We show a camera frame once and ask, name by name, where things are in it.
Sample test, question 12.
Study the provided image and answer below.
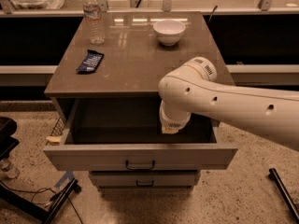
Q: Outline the grey drawer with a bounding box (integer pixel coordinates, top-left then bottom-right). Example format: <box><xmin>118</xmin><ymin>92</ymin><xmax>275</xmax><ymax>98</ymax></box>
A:
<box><xmin>89</xmin><ymin>171</ymin><xmax>200</xmax><ymax>189</ymax></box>
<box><xmin>44</xmin><ymin>97</ymin><xmax>237</xmax><ymax>172</ymax></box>

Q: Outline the grey drawer cabinet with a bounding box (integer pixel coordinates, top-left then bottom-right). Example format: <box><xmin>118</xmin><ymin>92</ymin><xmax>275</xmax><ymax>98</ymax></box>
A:
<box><xmin>44</xmin><ymin>11</ymin><xmax>238</xmax><ymax>192</ymax></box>

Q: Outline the tan sponge in basket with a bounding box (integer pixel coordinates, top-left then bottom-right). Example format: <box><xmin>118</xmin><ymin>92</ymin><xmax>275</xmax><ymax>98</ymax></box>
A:
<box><xmin>46</xmin><ymin>136</ymin><xmax>61</xmax><ymax>146</ymax></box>

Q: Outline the white ceramic bowl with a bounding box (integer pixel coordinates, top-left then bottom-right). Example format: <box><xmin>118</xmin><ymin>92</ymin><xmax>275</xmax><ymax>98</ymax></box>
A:
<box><xmin>153</xmin><ymin>20</ymin><xmax>186</xmax><ymax>46</ymax></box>

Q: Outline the black bar right floor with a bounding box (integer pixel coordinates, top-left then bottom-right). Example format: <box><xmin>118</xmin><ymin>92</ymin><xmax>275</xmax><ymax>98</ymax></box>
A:
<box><xmin>268</xmin><ymin>168</ymin><xmax>299</xmax><ymax>224</ymax></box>

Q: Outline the black cable on floor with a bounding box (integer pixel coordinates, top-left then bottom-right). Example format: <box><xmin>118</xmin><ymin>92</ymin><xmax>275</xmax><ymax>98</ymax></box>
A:
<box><xmin>0</xmin><ymin>180</ymin><xmax>84</xmax><ymax>224</ymax></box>

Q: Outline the blue snack bar wrapper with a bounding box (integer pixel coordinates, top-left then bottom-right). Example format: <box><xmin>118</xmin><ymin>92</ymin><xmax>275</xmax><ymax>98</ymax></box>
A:
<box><xmin>76</xmin><ymin>49</ymin><xmax>104</xmax><ymax>74</ymax></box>

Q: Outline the clear plastic water bottle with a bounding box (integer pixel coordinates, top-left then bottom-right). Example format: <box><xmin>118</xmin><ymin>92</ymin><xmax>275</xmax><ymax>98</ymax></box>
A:
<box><xmin>83</xmin><ymin>0</ymin><xmax>105</xmax><ymax>45</ymax></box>

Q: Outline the black stand base left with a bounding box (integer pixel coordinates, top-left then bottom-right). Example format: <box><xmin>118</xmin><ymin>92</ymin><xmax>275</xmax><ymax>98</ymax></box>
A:
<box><xmin>0</xmin><ymin>117</ymin><xmax>82</xmax><ymax>224</ymax></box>

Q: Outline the wire basket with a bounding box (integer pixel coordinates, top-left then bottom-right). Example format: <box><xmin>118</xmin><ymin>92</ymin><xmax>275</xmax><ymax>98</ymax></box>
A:
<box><xmin>50</xmin><ymin>119</ymin><xmax>64</xmax><ymax>136</ymax></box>

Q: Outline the small bottle on floor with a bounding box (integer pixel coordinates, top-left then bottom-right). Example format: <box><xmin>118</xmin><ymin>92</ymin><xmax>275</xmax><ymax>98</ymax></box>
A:
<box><xmin>0</xmin><ymin>159</ymin><xmax>20</xmax><ymax>179</ymax></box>

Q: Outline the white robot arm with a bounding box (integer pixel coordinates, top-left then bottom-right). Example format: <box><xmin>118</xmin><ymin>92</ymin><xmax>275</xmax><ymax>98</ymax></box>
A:
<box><xmin>158</xmin><ymin>57</ymin><xmax>299</xmax><ymax>150</ymax></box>

